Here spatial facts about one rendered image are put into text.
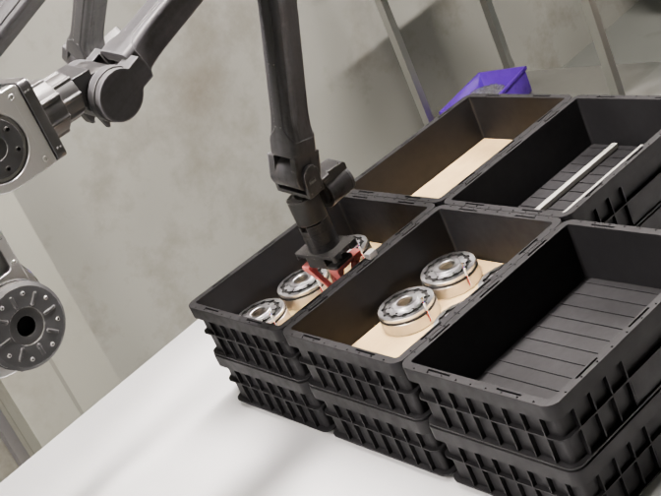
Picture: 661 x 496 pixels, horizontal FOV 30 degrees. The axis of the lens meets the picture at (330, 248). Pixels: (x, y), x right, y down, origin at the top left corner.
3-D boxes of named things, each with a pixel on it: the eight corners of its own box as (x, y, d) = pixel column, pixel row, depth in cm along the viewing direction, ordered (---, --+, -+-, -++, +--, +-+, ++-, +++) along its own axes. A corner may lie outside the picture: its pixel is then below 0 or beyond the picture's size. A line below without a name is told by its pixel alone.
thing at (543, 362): (579, 480, 159) (552, 411, 155) (427, 429, 183) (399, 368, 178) (747, 306, 178) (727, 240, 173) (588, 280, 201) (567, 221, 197)
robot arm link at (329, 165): (266, 162, 210) (302, 172, 204) (310, 128, 216) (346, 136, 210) (285, 219, 216) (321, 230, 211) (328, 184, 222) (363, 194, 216)
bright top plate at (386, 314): (404, 328, 202) (403, 325, 202) (367, 318, 210) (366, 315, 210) (446, 293, 206) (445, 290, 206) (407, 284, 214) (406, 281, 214)
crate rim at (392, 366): (402, 378, 179) (395, 365, 178) (283, 343, 203) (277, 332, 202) (570, 230, 197) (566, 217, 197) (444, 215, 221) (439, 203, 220)
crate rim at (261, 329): (283, 343, 203) (277, 332, 202) (190, 316, 226) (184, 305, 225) (444, 215, 221) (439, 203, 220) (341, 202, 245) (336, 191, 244)
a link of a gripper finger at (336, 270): (348, 279, 224) (329, 236, 220) (376, 282, 218) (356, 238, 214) (325, 301, 220) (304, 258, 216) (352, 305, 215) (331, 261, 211)
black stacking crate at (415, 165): (461, 258, 225) (440, 205, 221) (360, 241, 249) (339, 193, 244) (592, 148, 244) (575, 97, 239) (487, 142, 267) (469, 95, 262)
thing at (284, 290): (300, 301, 225) (298, 299, 225) (268, 294, 233) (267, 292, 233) (337, 271, 230) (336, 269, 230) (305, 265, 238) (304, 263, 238)
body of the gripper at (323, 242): (321, 241, 222) (305, 207, 219) (360, 245, 215) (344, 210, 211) (297, 262, 219) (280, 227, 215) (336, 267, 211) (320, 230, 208)
